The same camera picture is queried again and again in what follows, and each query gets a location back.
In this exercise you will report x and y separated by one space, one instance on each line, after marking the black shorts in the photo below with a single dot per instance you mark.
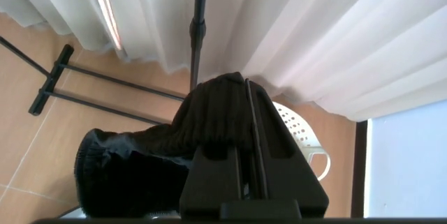
139 168

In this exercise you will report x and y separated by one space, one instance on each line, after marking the white laundry basket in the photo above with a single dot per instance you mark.
307 140

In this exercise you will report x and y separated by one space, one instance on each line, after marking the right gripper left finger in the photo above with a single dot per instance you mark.
209 182

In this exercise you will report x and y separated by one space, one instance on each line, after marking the black clothes rack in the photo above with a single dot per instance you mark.
199 25

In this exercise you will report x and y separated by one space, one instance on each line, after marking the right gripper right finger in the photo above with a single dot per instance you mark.
293 182

